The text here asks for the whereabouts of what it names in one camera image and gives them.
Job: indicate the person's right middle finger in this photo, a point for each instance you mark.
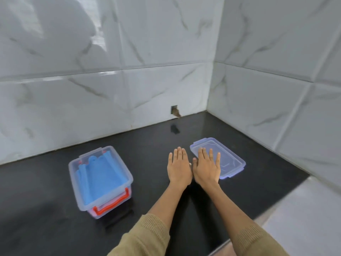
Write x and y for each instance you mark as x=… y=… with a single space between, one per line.
x=205 y=156

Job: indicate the blue cloth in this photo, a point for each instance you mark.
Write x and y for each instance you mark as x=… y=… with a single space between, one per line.
x=102 y=178

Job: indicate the person's left thumb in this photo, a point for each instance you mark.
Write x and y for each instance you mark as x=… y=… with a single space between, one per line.
x=190 y=169

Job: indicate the person's left forearm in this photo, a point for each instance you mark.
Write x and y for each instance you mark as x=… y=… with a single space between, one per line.
x=157 y=218

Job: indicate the person's left hand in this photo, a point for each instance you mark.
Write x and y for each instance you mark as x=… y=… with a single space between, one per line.
x=179 y=170

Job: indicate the clear plastic box lid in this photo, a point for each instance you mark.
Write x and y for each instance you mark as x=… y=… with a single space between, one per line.
x=229 y=159

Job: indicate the person's right forearm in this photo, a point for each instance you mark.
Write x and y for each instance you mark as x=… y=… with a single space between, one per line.
x=234 y=221

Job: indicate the person's left middle finger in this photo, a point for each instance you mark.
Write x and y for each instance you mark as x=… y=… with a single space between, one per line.
x=180 y=155

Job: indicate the person's left little finger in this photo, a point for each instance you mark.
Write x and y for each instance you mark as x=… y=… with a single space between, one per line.
x=170 y=160

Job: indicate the person's right little finger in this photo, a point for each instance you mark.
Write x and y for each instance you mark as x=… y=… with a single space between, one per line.
x=217 y=160

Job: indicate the person's right hand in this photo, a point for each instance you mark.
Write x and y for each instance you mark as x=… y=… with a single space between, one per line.
x=206 y=171

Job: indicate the brown pipe stub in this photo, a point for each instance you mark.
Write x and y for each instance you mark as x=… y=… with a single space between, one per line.
x=175 y=111

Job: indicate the person's right thumb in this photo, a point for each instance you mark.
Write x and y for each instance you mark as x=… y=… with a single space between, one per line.
x=195 y=164

